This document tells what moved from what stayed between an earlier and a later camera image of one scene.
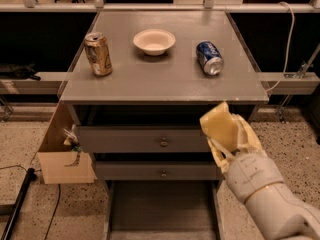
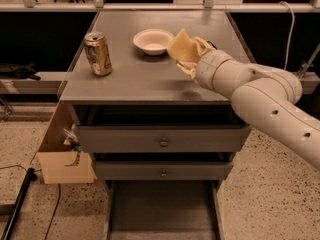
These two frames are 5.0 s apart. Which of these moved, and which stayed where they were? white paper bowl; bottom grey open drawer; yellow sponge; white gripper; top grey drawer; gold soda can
Moved: yellow sponge; white gripper
Stayed: white paper bowl; top grey drawer; bottom grey open drawer; gold soda can
